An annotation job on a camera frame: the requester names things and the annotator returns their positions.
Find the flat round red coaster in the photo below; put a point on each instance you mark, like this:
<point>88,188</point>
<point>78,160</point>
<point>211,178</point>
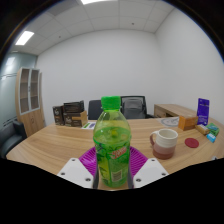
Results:
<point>192,143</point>

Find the tan packet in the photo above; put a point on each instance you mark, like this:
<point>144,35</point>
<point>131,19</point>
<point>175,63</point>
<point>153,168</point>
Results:
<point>202,129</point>

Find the small dark brown box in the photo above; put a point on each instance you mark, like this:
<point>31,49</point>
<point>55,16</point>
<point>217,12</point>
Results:
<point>58,116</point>

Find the black armchair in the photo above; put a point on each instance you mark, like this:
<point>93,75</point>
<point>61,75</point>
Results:
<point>10,138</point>

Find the wooden shelf cabinet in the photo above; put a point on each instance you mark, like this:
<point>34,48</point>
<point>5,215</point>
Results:
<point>31,120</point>

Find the wooden side desk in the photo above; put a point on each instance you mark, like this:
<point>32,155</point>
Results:
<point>173,109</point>

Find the green drink bottle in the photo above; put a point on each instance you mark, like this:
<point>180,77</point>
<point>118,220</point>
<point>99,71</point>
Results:
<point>111,146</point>

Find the black mesh office chair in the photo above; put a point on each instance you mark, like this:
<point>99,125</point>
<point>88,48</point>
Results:
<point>133,108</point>

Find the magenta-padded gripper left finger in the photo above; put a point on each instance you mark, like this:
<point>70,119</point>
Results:
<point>75,171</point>

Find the round grey paper disc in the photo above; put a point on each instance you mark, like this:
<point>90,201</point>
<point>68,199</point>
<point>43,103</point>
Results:
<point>170,121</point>

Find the brown cardboard box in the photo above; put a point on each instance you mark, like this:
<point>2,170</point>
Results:
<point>76,119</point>

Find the white and brown mug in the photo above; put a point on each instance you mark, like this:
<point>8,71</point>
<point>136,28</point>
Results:
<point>165,141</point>

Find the green packet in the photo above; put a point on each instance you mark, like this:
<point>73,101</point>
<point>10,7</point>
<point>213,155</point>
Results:
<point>213,129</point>

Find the wide dark brown box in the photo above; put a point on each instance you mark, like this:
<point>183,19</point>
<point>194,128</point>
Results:
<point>73,107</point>

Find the small blue packet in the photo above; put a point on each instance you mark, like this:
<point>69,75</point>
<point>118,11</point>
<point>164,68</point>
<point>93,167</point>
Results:
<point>211,138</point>

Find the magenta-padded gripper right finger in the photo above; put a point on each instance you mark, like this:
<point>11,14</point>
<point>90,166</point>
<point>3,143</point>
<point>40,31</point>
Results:
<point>150,171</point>

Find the ceiling light panel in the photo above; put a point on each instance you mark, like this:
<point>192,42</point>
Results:
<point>96,1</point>
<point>24,38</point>

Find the purple stand-up pouch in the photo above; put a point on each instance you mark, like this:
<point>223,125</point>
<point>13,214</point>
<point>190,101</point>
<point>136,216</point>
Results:
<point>203,111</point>

